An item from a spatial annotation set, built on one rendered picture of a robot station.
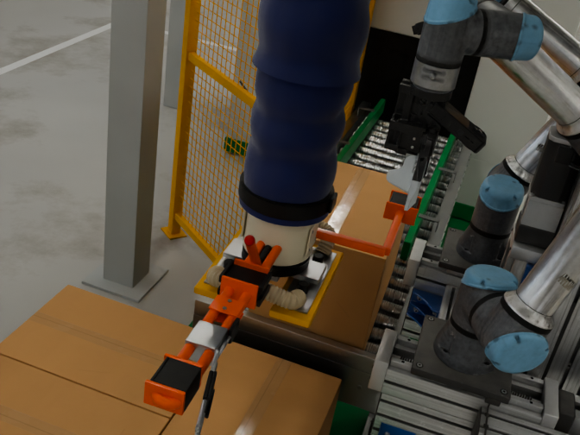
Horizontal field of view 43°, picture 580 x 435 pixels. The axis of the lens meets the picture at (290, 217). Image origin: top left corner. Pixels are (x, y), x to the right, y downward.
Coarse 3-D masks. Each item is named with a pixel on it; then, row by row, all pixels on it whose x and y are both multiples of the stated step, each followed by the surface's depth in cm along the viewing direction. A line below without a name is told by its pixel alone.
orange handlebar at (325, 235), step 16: (336, 240) 182; (352, 240) 181; (272, 256) 170; (224, 288) 157; (224, 304) 151; (240, 304) 151; (208, 320) 146; (224, 320) 147; (192, 352) 139; (208, 352) 138; (160, 400) 126; (176, 400) 126
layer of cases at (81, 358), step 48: (48, 336) 231; (96, 336) 235; (144, 336) 238; (0, 384) 211; (48, 384) 213; (96, 384) 216; (144, 384) 219; (240, 384) 225; (288, 384) 228; (336, 384) 232; (0, 432) 196; (48, 432) 198; (96, 432) 201; (144, 432) 203; (192, 432) 206; (240, 432) 208; (288, 432) 211
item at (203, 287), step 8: (240, 232) 200; (224, 248) 192; (216, 264) 185; (224, 264) 181; (200, 280) 178; (200, 288) 175; (208, 288) 176; (216, 288) 176; (208, 296) 176; (216, 296) 175
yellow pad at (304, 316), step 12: (312, 252) 196; (336, 252) 198; (336, 264) 193; (324, 276) 187; (288, 288) 180; (300, 288) 177; (312, 288) 181; (324, 288) 183; (312, 300) 177; (276, 312) 172; (288, 312) 172; (300, 312) 173; (312, 312) 174; (300, 324) 171
